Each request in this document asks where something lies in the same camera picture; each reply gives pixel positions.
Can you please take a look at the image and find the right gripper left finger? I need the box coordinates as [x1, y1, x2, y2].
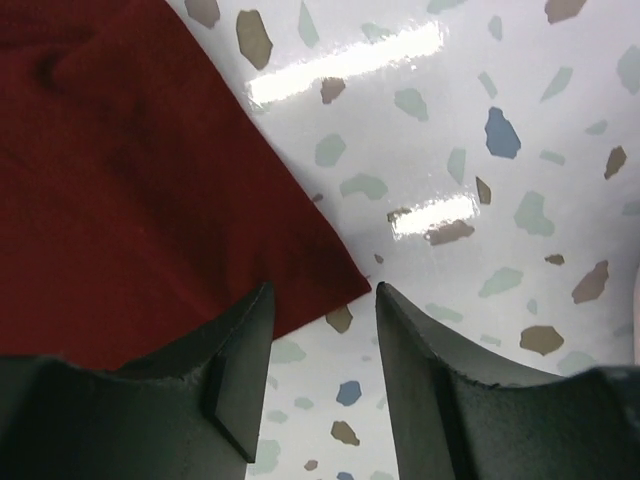
[1, 284, 275, 479]

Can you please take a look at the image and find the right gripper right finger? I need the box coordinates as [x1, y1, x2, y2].
[375, 282, 639, 480]

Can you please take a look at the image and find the dark red t-shirt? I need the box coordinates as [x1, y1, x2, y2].
[1, 1, 370, 369]

